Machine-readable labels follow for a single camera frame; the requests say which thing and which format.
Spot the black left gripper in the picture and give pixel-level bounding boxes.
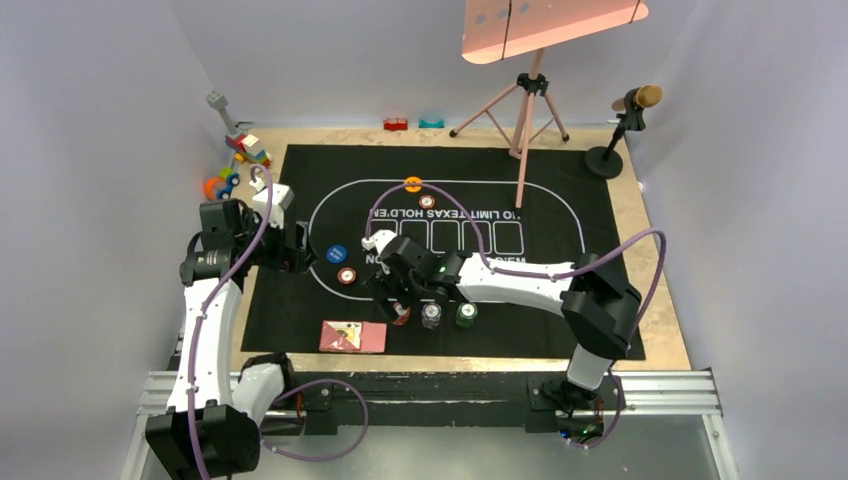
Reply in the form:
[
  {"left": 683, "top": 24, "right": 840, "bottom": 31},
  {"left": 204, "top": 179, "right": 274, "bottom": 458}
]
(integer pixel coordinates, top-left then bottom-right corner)
[{"left": 235, "top": 208, "right": 315, "bottom": 275}]

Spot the blue small blind button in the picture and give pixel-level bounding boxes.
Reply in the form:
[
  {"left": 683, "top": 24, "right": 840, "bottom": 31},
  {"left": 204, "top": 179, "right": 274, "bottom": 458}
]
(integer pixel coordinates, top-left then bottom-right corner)
[{"left": 325, "top": 244, "right": 348, "bottom": 264}]

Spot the red poker chip stack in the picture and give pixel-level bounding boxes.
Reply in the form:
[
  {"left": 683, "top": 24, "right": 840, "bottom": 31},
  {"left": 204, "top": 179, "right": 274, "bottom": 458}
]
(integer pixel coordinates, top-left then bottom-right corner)
[{"left": 392, "top": 302, "right": 411, "bottom": 326}]

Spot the blue poker chip stack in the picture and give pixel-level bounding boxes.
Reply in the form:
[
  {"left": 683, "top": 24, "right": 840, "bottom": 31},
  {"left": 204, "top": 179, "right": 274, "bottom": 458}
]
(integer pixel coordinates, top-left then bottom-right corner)
[{"left": 421, "top": 302, "right": 442, "bottom": 329}]

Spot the orange big blind button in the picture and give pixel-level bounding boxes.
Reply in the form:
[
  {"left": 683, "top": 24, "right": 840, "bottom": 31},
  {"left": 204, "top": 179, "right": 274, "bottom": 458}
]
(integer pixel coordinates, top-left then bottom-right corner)
[{"left": 404, "top": 176, "right": 422, "bottom": 193}]

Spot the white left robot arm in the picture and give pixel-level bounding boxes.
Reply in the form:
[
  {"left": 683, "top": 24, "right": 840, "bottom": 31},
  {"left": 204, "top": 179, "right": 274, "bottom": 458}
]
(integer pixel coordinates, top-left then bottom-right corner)
[{"left": 145, "top": 196, "right": 315, "bottom": 479}]

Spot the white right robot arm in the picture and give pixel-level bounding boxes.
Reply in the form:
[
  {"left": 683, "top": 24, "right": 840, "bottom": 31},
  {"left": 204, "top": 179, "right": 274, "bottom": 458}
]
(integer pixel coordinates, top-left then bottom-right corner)
[{"left": 361, "top": 230, "right": 642, "bottom": 407}]

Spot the green poker chip stack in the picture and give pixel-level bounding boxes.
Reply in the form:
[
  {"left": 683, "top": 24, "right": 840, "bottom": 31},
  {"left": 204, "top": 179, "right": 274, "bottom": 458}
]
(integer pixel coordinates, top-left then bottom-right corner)
[{"left": 455, "top": 303, "right": 478, "bottom": 328}]

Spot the red playing card box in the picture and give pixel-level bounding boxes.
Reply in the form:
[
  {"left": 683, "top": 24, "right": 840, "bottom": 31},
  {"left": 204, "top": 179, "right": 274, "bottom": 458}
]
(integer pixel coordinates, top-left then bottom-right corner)
[{"left": 319, "top": 321, "right": 387, "bottom": 354}]

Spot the orange toy wheel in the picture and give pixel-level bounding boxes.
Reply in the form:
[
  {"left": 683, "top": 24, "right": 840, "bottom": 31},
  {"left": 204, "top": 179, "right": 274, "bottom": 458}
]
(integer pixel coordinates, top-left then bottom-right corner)
[{"left": 203, "top": 167, "right": 240, "bottom": 201}]

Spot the colourful toy block train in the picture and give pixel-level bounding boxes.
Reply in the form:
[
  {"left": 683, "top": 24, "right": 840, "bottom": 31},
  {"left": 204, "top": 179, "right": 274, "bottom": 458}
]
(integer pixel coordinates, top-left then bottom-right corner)
[{"left": 205, "top": 90, "right": 273, "bottom": 168}]

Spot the red toy block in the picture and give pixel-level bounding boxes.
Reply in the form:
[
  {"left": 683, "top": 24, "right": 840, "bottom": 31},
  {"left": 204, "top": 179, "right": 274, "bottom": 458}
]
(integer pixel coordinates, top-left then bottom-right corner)
[{"left": 383, "top": 117, "right": 409, "bottom": 131}]

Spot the teal toy block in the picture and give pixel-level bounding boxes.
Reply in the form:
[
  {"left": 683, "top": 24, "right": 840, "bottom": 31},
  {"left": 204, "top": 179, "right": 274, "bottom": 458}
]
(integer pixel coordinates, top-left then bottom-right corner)
[{"left": 418, "top": 117, "right": 445, "bottom": 129}]

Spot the black poker felt mat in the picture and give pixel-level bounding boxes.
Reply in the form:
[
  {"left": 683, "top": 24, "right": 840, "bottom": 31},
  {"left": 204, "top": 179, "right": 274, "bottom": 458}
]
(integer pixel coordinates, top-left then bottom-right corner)
[{"left": 239, "top": 144, "right": 647, "bottom": 362}]

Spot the gold microphone on stand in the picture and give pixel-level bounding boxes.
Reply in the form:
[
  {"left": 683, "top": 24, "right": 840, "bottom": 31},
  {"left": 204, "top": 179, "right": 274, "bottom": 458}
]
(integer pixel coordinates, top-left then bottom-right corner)
[{"left": 583, "top": 84, "right": 664, "bottom": 180}]

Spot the pink music stand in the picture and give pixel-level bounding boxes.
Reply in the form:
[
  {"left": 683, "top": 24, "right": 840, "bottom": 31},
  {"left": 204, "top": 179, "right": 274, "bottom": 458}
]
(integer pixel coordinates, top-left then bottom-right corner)
[{"left": 449, "top": 0, "right": 649, "bottom": 209}]

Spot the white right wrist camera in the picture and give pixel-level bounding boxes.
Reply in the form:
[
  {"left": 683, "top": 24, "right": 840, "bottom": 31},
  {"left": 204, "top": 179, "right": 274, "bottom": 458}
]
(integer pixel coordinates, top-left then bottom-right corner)
[{"left": 361, "top": 229, "right": 397, "bottom": 254}]

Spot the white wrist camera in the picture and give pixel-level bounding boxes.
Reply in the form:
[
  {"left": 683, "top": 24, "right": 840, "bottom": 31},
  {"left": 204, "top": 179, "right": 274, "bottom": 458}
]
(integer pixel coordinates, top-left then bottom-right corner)
[
  {"left": 361, "top": 229, "right": 397, "bottom": 254},
  {"left": 250, "top": 180, "right": 294, "bottom": 229}
]

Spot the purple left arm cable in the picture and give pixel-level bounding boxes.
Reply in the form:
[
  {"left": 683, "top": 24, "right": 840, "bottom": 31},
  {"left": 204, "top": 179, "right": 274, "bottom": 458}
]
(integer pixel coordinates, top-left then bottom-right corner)
[{"left": 185, "top": 164, "right": 370, "bottom": 480}]

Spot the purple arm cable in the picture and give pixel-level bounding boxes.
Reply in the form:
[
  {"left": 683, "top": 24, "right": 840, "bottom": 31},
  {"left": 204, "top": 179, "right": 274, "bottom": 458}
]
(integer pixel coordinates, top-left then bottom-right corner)
[
  {"left": 362, "top": 182, "right": 668, "bottom": 452},
  {"left": 185, "top": 164, "right": 370, "bottom": 480}
]

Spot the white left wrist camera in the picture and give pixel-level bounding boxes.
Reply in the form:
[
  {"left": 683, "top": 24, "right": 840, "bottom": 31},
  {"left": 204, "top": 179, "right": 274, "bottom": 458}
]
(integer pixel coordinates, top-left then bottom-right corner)
[{"left": 250, "top": 180, "right": 294, "bottom": 229}]

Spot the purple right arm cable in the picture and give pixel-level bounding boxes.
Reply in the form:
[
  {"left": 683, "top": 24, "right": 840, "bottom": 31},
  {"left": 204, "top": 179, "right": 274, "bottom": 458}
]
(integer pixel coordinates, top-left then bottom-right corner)
[{"left": 362, "top": 182, "right": 668, "bottom": 452}]

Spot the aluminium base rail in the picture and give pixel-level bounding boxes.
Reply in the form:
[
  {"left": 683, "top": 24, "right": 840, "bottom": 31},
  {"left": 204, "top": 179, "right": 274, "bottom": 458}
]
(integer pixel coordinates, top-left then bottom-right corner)
[{"left": 119, "top": 331, "right": 740, "bottom": 480}]

